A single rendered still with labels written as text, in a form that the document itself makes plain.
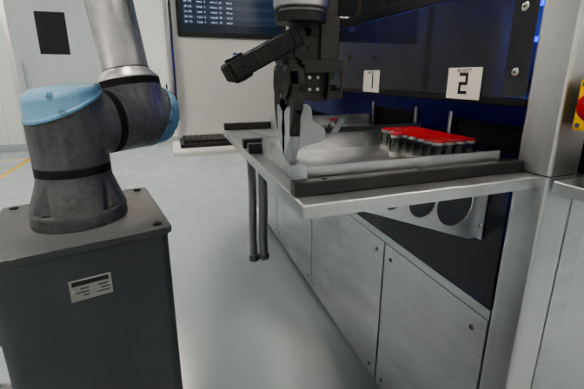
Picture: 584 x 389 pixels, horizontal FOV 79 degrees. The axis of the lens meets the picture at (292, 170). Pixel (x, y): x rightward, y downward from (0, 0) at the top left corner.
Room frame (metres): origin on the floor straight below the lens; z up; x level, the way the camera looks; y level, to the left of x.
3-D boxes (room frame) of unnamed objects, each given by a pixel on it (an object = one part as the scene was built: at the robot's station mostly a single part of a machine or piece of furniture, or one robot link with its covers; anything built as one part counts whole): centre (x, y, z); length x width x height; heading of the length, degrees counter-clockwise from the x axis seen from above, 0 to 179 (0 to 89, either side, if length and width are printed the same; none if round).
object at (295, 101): (0.49, 0.00, 1.00); 0.05 x 0.02 x 0.09; 19
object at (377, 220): (1.52, -0.06, 0.73); 1.98 x 0.01 x 0.25; 19
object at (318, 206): (0.81, -0.13, 0.87); 0.70 x 0.48 x 0.02; 19
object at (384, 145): (0.67, -0.22, 0.90); 0.18 x 0.02 x 0.05; 18
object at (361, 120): (1.00, -0.14, 0.90); 0.34 x 0.26 x 0.04; 109
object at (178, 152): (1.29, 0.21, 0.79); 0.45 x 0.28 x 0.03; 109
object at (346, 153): (0.64, -0.14, 0.90); 0.34 x 0.26 x 0.04; 108
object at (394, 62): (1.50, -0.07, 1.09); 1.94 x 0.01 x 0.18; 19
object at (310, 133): (0.51, -0.02, 0.95); 0.06 x 0.03 x 0.09; 109
